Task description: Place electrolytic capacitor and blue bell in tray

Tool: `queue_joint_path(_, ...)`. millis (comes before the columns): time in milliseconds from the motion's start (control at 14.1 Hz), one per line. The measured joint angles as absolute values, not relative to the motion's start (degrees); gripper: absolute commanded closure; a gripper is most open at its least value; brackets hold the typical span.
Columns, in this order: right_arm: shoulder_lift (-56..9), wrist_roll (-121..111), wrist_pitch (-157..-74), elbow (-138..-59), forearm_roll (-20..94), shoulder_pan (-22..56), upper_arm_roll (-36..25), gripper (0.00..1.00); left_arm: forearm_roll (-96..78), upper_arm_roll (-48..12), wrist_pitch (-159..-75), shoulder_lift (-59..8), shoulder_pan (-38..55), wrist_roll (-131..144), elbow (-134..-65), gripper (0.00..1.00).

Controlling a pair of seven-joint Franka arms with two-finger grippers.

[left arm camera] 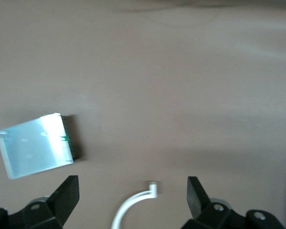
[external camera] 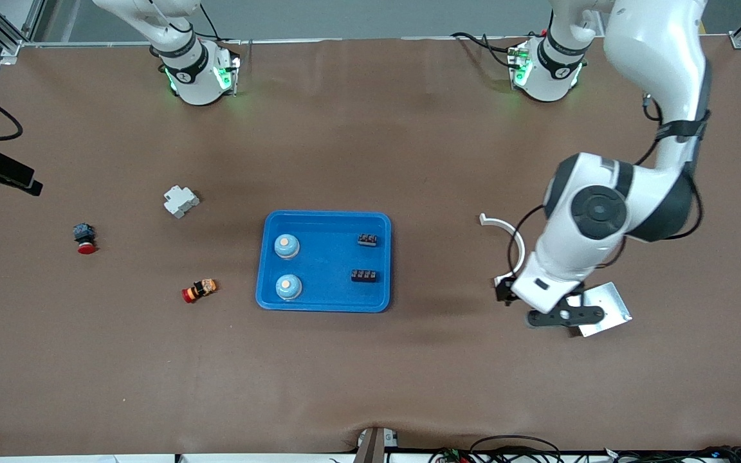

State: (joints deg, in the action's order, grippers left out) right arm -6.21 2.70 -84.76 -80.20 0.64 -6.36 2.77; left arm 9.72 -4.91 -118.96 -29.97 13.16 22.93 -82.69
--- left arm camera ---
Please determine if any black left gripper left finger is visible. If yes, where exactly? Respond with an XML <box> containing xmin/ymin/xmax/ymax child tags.
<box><xmin>0</xmin><ymin>175</ymin><xmax>80</xmax><ymax>229</ymax></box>

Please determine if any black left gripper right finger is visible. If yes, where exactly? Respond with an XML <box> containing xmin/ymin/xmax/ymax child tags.
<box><xmin>182</xmin><ymin>176</ymin><xmax>286</xmax><ymax>229</ymax></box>

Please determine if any silver aluminium plate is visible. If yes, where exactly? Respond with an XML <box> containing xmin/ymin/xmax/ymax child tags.
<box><xmin>0</xmin><ymin>112</ymin><xmax>83</xmax><ymax>180</ymax></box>

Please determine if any brown table mat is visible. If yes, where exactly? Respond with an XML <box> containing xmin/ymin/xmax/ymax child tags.
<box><xmin>0</xmin><ymin>0</ymin><xmax>286</xmax><ymax>229</ymax></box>

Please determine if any white curved plastic bracket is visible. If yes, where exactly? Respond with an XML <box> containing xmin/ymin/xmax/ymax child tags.
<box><xmin>111</xmin><ymin>180</ymin><xmax>159</xmax><ymax>229</ymax></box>

